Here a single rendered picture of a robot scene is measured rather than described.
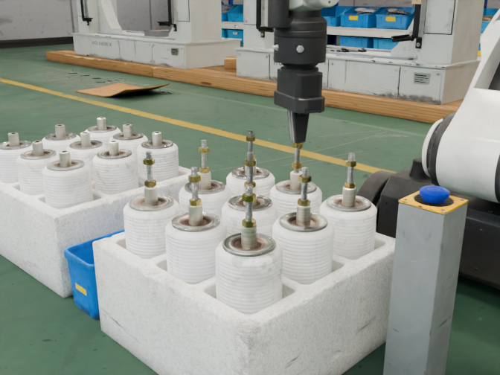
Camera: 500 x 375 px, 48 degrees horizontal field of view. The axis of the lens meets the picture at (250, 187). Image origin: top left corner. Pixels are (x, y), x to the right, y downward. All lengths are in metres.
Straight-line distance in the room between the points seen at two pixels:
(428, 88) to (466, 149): 1.93
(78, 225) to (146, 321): 0.32
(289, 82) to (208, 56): 3.33
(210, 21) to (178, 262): 3.52
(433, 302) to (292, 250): 0.21
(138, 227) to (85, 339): 0.25
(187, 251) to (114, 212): 0.40
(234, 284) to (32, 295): 0.59
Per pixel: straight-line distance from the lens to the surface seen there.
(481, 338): 1.13
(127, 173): 1.25
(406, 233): 0.82
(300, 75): 0.94
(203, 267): 0.86
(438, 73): 2.90
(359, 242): 0.94
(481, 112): 1.05
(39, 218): 1.21
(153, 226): 0.93
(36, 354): 1.07
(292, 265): 0.86
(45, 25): 7.58
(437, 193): 0.81
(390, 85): 3.03
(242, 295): 0.78
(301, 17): 0.95
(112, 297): 1.01
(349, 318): 0.92
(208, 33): 4.28
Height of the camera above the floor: 0.59
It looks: 19 degrees down
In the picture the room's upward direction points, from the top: straight up
